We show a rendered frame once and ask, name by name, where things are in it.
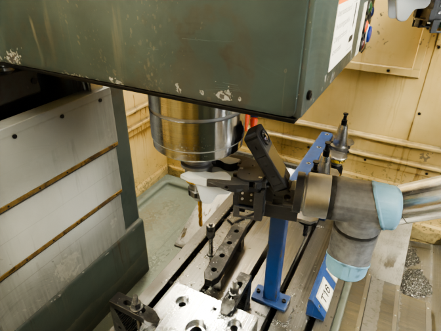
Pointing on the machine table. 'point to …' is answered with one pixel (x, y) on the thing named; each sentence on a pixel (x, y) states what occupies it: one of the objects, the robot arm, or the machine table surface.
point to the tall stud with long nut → (210, 238)
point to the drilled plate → (169, 310)
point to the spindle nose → (194, 130)
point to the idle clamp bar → (217, 279)
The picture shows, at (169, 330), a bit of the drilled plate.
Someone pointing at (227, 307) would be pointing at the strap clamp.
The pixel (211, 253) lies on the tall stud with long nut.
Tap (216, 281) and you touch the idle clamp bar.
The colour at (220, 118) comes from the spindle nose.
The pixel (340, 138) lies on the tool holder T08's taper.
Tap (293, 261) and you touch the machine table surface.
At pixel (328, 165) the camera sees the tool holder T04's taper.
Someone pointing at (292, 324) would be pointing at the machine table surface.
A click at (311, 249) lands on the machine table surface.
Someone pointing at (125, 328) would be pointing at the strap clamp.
